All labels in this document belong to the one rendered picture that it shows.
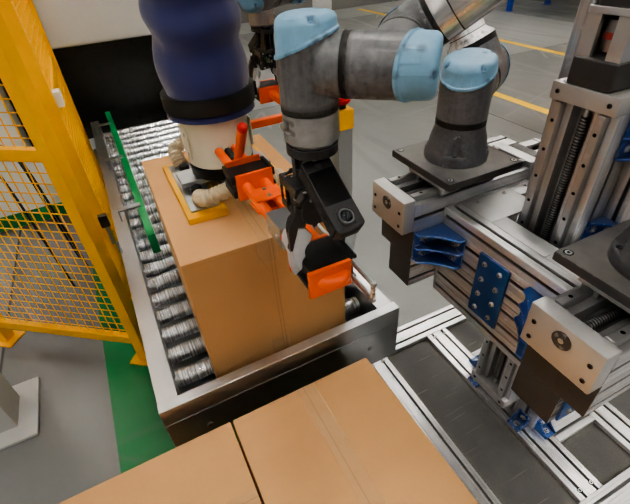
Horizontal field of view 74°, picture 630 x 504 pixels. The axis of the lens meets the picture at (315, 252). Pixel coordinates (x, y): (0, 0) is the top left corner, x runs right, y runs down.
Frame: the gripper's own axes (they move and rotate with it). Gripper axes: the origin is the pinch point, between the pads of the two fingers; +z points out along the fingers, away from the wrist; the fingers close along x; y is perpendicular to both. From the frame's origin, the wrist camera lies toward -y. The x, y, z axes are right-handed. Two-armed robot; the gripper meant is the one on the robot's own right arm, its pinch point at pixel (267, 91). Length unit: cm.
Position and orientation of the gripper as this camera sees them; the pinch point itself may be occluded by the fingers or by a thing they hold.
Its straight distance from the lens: 151.6
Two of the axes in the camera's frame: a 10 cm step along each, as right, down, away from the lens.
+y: 4.5, 5.3, -7.2
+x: 8.9, -3.1, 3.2
